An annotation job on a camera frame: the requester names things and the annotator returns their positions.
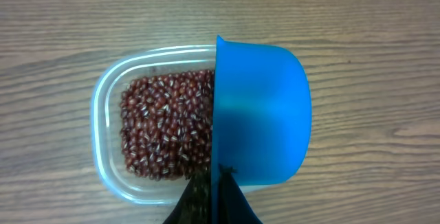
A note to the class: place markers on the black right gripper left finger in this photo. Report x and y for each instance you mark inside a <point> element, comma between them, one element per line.
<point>194,206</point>

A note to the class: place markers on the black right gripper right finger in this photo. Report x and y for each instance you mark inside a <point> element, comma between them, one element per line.
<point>233,208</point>

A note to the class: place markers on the blue plastic measuring scoop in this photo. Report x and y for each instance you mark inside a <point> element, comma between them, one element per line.
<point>262,115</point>

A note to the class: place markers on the red beans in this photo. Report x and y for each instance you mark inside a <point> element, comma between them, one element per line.
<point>167,124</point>

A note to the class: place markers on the clear plastic container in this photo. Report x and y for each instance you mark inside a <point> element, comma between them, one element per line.
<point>106,122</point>

